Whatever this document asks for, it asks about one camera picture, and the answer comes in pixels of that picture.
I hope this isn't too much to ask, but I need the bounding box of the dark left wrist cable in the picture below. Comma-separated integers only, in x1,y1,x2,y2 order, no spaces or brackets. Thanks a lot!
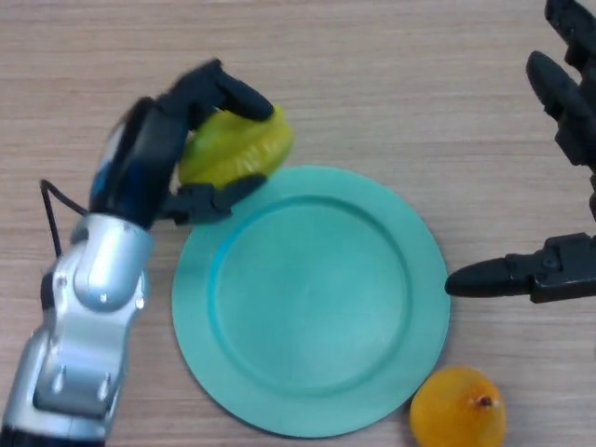
39,179,89,256

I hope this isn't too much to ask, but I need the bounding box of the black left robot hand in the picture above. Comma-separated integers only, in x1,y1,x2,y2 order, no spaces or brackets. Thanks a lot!
76,58,276,230

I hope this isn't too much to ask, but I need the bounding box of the teal green round plate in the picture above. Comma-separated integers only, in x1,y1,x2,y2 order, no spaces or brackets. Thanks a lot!
170,165,452,439

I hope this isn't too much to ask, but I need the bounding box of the orange round fruit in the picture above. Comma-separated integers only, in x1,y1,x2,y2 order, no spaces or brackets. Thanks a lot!
409,365,508,447

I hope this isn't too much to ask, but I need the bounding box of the yellow green starfruit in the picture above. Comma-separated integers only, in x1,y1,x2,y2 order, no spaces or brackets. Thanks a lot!
178,105,296,187

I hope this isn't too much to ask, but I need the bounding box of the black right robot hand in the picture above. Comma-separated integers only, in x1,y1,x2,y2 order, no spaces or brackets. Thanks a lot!
444,0,596,305

